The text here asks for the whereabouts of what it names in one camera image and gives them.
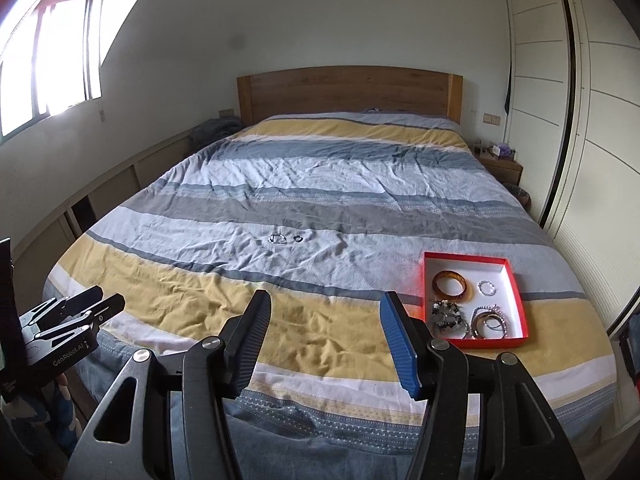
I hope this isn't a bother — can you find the beaded charm bracelet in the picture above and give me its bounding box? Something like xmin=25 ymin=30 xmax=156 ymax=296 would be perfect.
xmin=428 ymin=299 xmax=471 ymax=340

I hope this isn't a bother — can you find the brown jade bangle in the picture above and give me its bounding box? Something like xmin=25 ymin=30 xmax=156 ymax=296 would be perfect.
xmin=470 ymin=310 xmax=509 ymax=340

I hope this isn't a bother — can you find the thin silver bangle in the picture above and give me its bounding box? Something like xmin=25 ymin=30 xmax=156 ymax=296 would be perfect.
xmin=472 ymin=303 xmax=511 ymax=340

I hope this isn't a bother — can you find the wide amber bangle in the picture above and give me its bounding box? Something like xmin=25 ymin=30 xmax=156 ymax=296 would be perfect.
xmin=432 ymin=270 xmax=468 ymax=301

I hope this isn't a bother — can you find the red jewelry tray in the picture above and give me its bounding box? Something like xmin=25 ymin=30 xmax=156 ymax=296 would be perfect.
xmin=422 ymin=252 xmax=528 ymax=350

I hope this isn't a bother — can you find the striped duvet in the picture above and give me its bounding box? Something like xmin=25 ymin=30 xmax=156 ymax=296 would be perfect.
xmin=44 ymin=113 xmax=616 ymax=479

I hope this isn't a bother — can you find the wooden nightstand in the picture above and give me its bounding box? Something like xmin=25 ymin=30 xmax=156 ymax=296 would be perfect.
xmin=475 ymin=153 xmax=523 ymax=185

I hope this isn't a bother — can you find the dark clothes pile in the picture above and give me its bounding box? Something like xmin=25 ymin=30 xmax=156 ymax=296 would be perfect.
xmin=189 ymin=116 xmax=244 ymax=153

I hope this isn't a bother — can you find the window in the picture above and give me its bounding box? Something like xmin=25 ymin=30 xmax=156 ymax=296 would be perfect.
xmin=1 ymin=0 xmax=102 ymax=140

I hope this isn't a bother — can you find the wooden headboard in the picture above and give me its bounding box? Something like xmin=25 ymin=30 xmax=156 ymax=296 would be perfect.
xmin=236 ymin=65 xmax=463 ymax=126

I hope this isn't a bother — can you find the white sliding wardrobe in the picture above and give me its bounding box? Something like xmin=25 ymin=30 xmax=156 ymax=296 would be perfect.
xmin=506 ymin=0 xmax=639 ymax=332

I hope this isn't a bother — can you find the low white wall cabinet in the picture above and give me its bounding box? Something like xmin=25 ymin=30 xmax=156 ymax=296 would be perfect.
xmin=12 ymin=130 xmax=192 ymax=310

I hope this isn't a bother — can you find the wall switch plate right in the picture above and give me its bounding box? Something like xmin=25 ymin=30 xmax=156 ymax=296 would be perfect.
xmin=483 ymin=114 xmax=501 ymax=126

